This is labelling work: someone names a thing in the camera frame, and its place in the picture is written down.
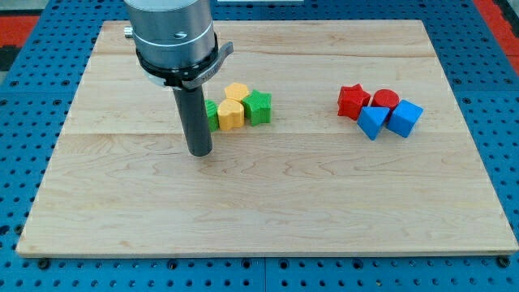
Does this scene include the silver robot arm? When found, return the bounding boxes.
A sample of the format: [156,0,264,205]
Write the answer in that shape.
[124,0,218,86]

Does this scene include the green star block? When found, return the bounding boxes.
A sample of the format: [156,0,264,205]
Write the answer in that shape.
[242,90,272,126]

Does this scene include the yellow heart block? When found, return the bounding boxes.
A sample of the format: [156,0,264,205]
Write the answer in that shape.
[217,99,245,131]

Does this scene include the yellow hexagon block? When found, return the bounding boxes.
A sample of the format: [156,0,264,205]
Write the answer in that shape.
[224,83,251,102]

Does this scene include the wooden board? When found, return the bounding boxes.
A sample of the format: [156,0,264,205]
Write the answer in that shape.
[16,20,518,259]

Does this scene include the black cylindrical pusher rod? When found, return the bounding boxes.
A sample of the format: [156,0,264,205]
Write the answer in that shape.
[173,87,212,157]

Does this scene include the red star block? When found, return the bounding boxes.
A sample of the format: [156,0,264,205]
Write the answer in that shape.
[337,84,371,121]

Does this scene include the blue triangle block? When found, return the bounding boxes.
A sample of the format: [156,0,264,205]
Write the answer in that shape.
[357,106,390,140]

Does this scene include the red cylinder block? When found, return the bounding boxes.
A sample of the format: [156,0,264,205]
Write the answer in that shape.
[371,88,401,122]

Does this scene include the blue cube block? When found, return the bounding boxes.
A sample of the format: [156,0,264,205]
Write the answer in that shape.
[387,100,423,138]

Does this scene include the black clamp ring bracket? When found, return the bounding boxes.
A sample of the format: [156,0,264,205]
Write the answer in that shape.
[135,35,234,90]

